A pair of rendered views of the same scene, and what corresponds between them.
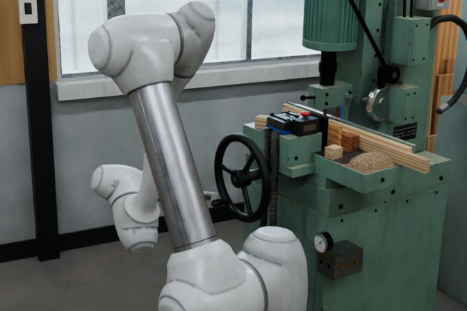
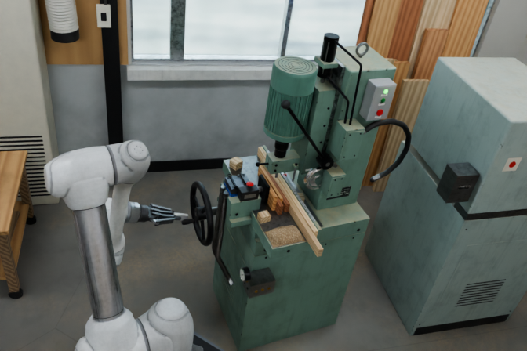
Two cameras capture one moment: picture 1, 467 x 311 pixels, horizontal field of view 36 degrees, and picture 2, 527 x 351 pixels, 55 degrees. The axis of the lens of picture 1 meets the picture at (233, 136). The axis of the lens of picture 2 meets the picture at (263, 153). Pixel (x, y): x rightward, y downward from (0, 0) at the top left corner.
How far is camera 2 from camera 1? 1.01 m
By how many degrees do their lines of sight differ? 19
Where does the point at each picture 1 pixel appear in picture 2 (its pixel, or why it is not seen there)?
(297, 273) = (178, 340)
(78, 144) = (143, 108)
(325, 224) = (252, 258)
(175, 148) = (96, 256)
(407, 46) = (340, 147)
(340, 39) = (288, 134)
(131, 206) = not seen: hidden behind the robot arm
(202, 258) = (102, 333)
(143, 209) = not seen: hidden behind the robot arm
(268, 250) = (158, 325)
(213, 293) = not seen: outside the picture
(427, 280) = (339, 286)
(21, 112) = (101, 83)
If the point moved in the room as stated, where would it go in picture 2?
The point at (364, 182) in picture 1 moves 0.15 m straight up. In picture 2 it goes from (271, 253) to (277, 226)
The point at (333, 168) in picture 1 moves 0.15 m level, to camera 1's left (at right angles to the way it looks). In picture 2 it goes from (259, 230) to (224, 222)
